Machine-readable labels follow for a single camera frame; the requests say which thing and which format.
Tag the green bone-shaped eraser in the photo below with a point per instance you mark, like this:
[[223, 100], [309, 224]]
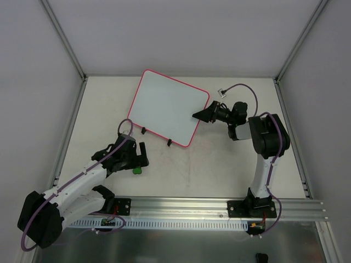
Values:
[[137, 171]]

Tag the left aluminium frame post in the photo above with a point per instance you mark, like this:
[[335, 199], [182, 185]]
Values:
[[47, 7]]

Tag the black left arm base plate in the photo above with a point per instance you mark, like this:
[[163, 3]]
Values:
[[239, 209]]

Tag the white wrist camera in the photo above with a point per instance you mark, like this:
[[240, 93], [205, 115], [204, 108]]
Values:
[[127, 132], [222, 93]]

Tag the black object bottom edge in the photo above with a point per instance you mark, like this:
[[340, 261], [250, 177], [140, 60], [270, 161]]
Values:
[[262, 258]]

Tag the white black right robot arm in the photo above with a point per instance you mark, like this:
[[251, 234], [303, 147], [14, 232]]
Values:
[[45, 215]]

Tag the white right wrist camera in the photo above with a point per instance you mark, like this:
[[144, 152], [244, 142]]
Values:
[[127, 132]]

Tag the aluminium mounting rail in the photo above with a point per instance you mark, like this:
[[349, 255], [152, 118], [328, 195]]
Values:
[[216, 208]]

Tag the right aluminium frame post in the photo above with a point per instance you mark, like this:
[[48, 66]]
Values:
[[321, 6]]

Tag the pink-framed whiteboard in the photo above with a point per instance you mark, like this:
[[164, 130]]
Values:
[[165, 106]]

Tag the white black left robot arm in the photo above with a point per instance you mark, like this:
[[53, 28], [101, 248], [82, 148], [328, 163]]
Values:
[[269, 137]]

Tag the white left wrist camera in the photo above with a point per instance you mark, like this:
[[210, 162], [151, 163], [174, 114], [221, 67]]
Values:
[[222, 93]]

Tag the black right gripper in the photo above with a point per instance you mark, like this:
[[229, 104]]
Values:
[[134, 160]]

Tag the aluminium frame post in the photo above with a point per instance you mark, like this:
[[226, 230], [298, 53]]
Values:
[[47, 7], [321, 6]]

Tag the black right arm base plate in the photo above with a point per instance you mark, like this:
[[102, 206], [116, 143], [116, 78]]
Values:
[[120, 206]]

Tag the white slotted cable duct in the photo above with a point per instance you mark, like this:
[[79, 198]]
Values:
[[161, 224]]

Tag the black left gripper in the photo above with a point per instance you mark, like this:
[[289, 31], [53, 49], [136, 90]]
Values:
[[222, 114]]

